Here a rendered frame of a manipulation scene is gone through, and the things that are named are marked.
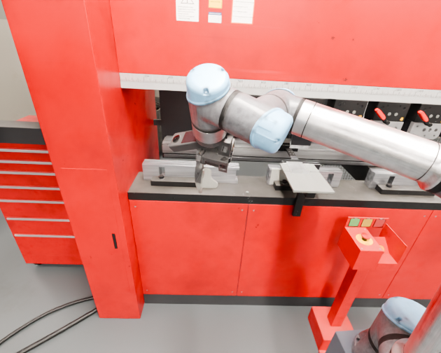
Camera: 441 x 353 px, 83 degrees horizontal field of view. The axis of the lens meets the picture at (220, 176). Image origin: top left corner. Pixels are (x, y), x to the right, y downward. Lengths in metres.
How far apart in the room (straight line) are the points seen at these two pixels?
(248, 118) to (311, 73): 0.82
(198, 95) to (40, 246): 1.87
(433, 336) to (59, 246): 1.97
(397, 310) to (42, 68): 1.26
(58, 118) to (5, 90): 4.18
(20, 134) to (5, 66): 3.95
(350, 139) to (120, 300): 1.52
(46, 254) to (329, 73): 2.07
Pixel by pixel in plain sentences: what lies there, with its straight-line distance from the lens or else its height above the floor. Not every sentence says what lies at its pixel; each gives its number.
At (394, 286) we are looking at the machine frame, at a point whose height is 0.22.
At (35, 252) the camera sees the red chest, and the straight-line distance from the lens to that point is 2.23.
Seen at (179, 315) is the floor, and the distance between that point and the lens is 1.83.
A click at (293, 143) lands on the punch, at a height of 1.11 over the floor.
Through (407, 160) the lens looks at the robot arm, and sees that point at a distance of 0.55.
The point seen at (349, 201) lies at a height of 0.87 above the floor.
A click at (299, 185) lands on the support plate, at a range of 1.16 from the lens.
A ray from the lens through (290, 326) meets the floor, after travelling 1.88.
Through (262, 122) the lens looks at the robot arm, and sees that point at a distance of 0.41.
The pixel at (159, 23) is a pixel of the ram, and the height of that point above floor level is 1.59.
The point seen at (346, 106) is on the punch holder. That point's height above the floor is 1.31.
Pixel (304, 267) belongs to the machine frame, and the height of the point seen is 0.38.
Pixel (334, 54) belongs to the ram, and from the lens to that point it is 1.24.
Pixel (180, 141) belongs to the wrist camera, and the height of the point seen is 1.33.
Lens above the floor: 1.56
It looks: 29 degrees down
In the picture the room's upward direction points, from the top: 4 degrees clockwise
